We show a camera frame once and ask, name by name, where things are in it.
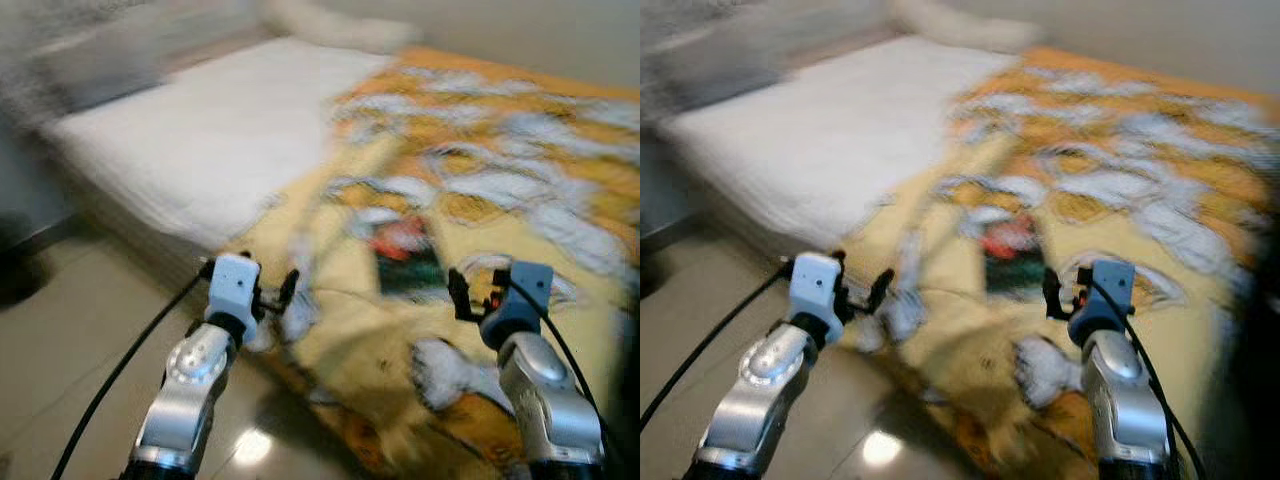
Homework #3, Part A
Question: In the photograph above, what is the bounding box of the red green cover book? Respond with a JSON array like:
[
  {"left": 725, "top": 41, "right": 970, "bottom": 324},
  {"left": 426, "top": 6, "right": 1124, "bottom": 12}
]
[
  {"left": 978, "top": 215, "right": 1051, "bottom": 301},
  {"left": 372, "top": 213, "right": 448, "bottom": 303}
]

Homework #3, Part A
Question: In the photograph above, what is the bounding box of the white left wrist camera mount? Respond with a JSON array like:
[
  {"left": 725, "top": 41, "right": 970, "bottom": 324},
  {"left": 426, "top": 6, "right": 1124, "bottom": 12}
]
[
  {"left": 208, "top": 253, "right": 263, "bottom": 323},
  {"left": 788, "top": 252, "right": 844, "bottom": 323}
]

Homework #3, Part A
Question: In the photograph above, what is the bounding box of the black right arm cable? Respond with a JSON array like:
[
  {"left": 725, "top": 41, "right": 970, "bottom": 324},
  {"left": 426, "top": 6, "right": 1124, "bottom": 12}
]
[
  {"left": 1092, "top": 276, "right": 1206, "bottom": 480},
  {"left": 490, "top": 275, "right": 626, "bottom": 480}
]

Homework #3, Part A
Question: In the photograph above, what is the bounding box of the grey floral printed pillow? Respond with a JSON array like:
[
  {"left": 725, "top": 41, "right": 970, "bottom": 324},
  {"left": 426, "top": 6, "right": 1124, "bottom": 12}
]
[
  {"left": 640, "top": 0, "right": 891, "bottom": 111},
  {"left": 0, "top": 0, "right": 266, "bottom": 116}
]

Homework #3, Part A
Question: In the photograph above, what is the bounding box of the bed with white sheet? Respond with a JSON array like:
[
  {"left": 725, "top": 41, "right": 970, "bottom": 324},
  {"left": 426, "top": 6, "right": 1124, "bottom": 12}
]
[
  {"left": 655, "top": 36, "right": 1031, "bottom": 263},
  {"left": 35, "top": 36, "right": 406, "bottom": 266}
]

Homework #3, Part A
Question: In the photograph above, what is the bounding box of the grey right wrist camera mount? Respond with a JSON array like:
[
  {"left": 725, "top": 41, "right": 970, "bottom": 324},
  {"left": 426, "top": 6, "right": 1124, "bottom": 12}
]
[
  {"left": 1085, "top": 260, "right": 1137, "bottom": 321},
  {"left": 497, "top": 261, "right": 555, "bottom": 323}
]

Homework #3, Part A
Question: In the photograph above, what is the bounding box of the plain beige pillow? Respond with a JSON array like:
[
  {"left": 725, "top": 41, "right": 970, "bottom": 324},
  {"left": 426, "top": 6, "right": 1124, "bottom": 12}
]
[
  {"left": 258, "top": 0, "right": 426, "bottom": 56},
  {"left": 885, "top": 0, "right": 1046, "bottom": 56}
]

